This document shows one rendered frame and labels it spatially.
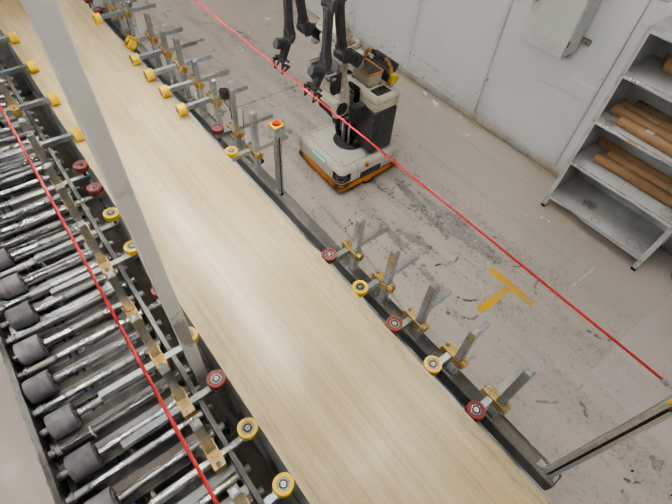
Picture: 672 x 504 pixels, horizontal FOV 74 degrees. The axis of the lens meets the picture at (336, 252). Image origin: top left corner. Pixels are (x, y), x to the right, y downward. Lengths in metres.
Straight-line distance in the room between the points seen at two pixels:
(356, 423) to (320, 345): 0.37
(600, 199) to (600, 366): 1.56
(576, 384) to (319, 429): 2.00
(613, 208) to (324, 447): 3.34
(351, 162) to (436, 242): 0.96
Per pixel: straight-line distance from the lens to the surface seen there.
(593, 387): 3.46
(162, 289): 1.55
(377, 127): 3.73
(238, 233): 2.42
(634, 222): 4.44
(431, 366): 2.06
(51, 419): 2.20
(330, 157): 3.82
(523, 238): 3.99
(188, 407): 2.00
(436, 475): 1.92
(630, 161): 4.17
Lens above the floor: 2.71
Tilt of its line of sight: 51 degrees down
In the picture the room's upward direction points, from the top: 6 degrees clockwise
